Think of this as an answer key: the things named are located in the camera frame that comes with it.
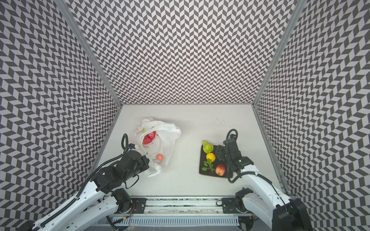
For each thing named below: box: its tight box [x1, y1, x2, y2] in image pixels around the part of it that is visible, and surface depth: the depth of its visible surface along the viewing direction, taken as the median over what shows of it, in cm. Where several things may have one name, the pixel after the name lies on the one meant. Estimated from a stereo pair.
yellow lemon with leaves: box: [201, 152, 216, 174], surface depth 86 cm
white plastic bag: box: [130, 117, 182, 178], surface depth 90 cm
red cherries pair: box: [152, 153, 163, 161], surface depth 90 cm
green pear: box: [202, 140, 214, 154], surface depth 90 cm
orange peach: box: [214, 164, 226, 177], surface depth 82 cm
